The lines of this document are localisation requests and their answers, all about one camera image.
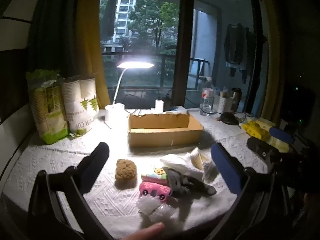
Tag clear water bottle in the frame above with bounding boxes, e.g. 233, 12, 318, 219
200, 78, 215, 117

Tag brown plush toy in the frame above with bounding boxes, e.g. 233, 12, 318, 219
115, 159, 137, 182

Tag cardboard box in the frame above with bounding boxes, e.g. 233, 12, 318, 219
128, 113, 204, 148

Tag clear bag of cotton swabs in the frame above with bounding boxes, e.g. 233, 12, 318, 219
190, 147, 218, 183

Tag colourful cartoon tissue packet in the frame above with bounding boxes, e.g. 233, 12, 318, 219
141, 165, 168, 184

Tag white pen holder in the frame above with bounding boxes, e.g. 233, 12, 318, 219
214, 90, 234, 114

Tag pale yellow packet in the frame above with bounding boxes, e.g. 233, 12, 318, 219
265, 130, 291, 153

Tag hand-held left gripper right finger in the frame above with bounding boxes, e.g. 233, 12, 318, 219
207, 142, 296, 240

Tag dark electronic device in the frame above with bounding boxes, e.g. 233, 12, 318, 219
281, 82, 316, 131

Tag pink plush car toy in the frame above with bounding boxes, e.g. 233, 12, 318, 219
139, 182, 172, 201

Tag person's left hand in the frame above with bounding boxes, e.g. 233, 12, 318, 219
119, 222, 166, 240

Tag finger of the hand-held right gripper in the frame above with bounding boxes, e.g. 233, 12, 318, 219
246, 137, 279, 159
269, 127, 296, 143

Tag bubble wrap piece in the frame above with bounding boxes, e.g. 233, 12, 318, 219
136, 195, 161, 216
147, 203, 181, 223

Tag black balcony railing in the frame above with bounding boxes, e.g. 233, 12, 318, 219
102, 52, 211, 91

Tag black computer mouse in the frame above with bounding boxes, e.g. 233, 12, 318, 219
220, 112, 241, 125

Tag white desk lamp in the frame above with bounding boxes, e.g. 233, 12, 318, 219
104, 60, 155, 128

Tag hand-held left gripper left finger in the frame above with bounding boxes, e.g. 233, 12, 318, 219
27, 142, 114, 240

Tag dark green curtain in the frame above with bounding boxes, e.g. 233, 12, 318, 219
27, 0, 83, 85

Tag white embossed tablecloth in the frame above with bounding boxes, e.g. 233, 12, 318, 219
2, 107, 278, 238

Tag white paper cup pack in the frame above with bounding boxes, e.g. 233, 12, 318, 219
61, 76, 98, 135

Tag grey glove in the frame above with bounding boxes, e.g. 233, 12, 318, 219
162, 166, 217, 198

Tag hanging dark clothes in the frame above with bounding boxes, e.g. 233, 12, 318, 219
223, 23, 266, 85

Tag yellow curtain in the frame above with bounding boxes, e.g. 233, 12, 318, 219
76, 0, 111, 110
257, 0, 287, 121

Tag dark thermos flask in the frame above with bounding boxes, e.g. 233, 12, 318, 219
230, 87, 243, 112

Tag green paper cup pack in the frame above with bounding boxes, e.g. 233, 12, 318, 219
26, 69, 70, 145

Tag white tissue pack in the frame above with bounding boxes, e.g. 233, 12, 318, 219
160, 153, 204, 178

